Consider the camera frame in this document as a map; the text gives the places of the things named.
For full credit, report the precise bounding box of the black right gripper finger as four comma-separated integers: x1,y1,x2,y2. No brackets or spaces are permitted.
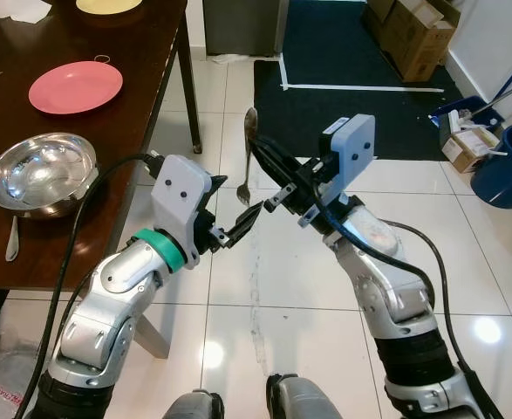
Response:
263,152,297,189
253,135,308,176

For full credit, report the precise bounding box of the silver spoon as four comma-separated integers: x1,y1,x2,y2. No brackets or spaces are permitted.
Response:
236,106,261,206

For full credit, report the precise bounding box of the black floor mat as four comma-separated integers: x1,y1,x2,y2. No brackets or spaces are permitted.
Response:
254,0,501,162

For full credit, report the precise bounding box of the white plastic bag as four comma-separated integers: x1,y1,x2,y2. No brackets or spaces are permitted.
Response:
208,52,258,66

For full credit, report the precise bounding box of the grey cabinet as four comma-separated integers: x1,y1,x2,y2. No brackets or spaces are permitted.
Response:
201,0,283,58

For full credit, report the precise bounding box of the small labelled cardboard box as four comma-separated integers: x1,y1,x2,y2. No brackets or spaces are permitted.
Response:
441,127,501,173

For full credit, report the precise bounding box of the brown cardboard box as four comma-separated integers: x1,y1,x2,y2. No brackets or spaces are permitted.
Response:
393,0,462,84
365,0,413,45

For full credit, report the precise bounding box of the blue dustpan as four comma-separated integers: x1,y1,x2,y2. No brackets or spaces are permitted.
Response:
430,96,505,134

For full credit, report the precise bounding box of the pink plate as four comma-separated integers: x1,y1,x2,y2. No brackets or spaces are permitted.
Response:
29,59,124,116

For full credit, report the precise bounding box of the shiny metal bowl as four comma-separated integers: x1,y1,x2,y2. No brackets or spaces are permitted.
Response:
0,133,99,219

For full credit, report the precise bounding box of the grey robot left leg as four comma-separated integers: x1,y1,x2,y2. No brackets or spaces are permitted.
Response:
164,391,226,419

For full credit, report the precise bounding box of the grey robot leg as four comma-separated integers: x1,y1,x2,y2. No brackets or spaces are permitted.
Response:
266,374,344,419
164,391,226,419

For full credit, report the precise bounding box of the grey robot right leg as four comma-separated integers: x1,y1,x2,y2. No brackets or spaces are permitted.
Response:
266,374,344,419

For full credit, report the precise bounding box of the blue bucket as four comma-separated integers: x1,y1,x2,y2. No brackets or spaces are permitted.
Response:
471,124,512,209

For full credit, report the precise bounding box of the yellow plate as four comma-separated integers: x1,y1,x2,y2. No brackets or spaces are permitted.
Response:
75,0,143,15

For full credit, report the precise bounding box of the dark brown wooden table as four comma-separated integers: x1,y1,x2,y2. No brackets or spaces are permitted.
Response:
0,0,204,361

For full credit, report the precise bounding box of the light grey left wrist camera mount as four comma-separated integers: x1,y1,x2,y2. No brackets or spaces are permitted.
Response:
151,155,213,244

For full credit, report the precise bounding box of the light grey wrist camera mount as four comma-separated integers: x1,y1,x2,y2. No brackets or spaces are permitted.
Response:
321,113,377,195
151,155,213,244

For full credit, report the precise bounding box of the light grey right wrist camera mount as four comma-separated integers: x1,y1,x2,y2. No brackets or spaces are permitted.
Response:
321,113,377,195

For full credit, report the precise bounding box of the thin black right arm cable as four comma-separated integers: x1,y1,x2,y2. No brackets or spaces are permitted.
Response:
385,220,466,376

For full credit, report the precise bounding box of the silver mop handle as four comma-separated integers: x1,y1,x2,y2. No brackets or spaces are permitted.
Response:
465,77,512,119

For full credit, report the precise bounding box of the blue broom handle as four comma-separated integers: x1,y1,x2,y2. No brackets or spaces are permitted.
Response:
478,51,512,110

